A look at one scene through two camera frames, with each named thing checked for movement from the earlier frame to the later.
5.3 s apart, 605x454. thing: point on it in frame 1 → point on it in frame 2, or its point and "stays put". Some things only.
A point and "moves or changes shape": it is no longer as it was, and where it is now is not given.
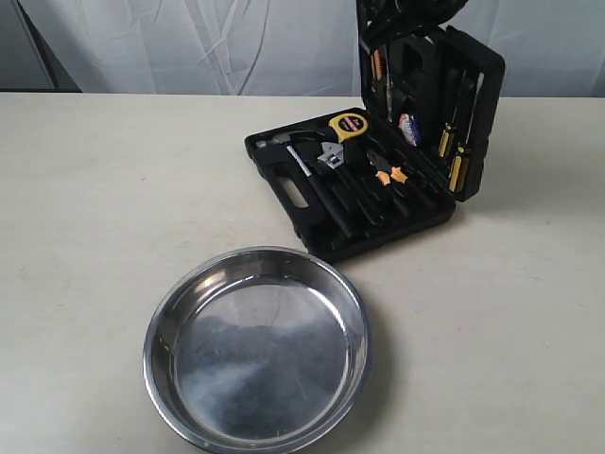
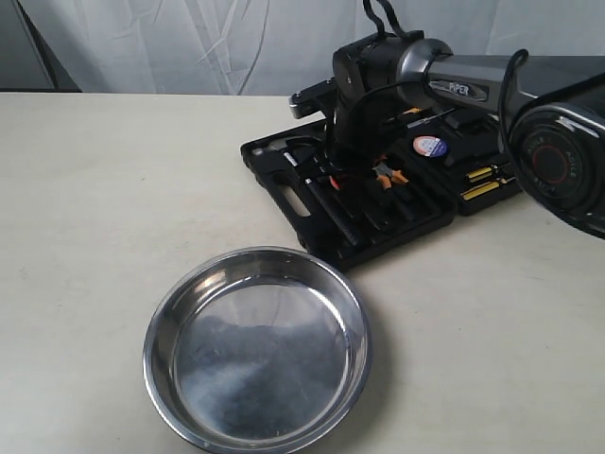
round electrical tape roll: (410, 129) → (429, 146)
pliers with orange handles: (387, 171) stays put
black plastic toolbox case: (429, 100) moves or changes shape
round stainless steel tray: (257, 350) stays put
